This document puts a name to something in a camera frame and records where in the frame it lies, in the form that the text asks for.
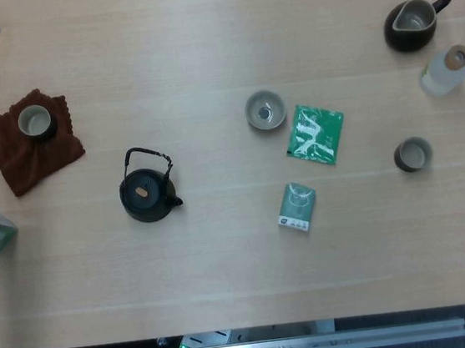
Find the black cast iron teapot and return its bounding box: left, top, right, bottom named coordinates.
left=114, top=143, right=186, bottom=227

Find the brown tea cloth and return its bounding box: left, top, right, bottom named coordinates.
left=0, top=83, right=90, bottom=199

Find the grey ceramic bowl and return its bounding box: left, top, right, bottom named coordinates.
left=242, top=87, right=290, bottom=134

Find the small green tea box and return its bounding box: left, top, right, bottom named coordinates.
left=273, top=179, right=321, bottom=235

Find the green foil tea sachet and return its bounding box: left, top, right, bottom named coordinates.
left=281, top=98, right=351, bottom=172

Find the frosted glass bottle wooden cap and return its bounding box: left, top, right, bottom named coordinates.
left=415, top=43, right=465, bottom=99

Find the dark ceramic pitcher with handle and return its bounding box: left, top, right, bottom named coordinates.
left=380, top=0, right=457, bottom=56

